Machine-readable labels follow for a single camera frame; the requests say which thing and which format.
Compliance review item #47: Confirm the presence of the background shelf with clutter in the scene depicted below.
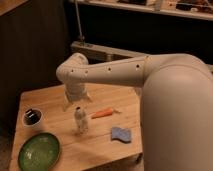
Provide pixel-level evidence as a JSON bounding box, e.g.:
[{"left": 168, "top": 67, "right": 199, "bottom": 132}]
[{"left": 68, "top": 0, "right": 213, "bottom": 22}]

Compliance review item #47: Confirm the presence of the grey metal pole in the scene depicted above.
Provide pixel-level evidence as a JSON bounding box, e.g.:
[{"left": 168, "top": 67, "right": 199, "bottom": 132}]
[{"left": 74, "top": 0, "right": 85, "bottom": 44}]

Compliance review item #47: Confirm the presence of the clear plastic bottle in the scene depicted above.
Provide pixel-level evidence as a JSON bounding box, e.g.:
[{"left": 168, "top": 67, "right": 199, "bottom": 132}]
[{"left": 74, "top": 107, "right": 88, "bottom": 133}]

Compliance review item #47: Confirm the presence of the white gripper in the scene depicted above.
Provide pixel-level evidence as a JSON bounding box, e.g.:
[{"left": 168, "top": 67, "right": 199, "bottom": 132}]
[{"left": 63, "top": 83, "right": 93, "bottom": 112}]

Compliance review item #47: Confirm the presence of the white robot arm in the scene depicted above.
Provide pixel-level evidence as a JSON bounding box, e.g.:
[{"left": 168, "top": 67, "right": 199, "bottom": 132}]
[{"left": 56, "top": 53, "right": 213, "bottom": 171}]

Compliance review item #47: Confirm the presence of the blue sponge cloth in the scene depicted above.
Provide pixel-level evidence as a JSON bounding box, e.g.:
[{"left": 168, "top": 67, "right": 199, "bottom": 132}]
[{"left": 111, "top": 127, "right": 132, "bottom": 143}]

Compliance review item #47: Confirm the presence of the green round plate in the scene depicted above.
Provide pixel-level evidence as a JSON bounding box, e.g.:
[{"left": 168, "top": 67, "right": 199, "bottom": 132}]
[{"left": 18, "top": 132, "right": 60, "bottom": 171}]

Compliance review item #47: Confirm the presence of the orange toy carrot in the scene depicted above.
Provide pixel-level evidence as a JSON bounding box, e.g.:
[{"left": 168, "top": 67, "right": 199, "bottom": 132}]
[{"left": 91, "top": 108, "right": 122, "bottom": 119}]

